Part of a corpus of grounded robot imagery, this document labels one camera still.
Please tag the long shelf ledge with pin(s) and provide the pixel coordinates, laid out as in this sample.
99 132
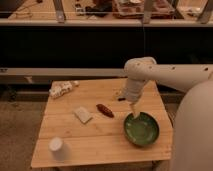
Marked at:
107 23

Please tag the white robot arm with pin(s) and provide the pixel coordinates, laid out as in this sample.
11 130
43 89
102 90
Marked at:
192 147

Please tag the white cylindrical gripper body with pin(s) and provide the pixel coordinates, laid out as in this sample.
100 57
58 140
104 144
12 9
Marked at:
133 90

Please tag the green round plate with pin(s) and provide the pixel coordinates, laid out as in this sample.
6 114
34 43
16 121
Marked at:
142 130

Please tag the white paper cup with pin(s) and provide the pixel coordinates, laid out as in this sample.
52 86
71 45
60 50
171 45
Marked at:
57 148

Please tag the dark brown rectangular block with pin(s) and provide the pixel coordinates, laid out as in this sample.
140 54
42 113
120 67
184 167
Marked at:
121 99

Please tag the wooden table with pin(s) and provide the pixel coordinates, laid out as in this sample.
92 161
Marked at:
101 140

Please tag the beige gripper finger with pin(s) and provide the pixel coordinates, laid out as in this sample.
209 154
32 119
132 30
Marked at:
135 110

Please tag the crumpled white packet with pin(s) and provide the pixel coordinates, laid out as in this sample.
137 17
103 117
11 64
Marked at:
63 88

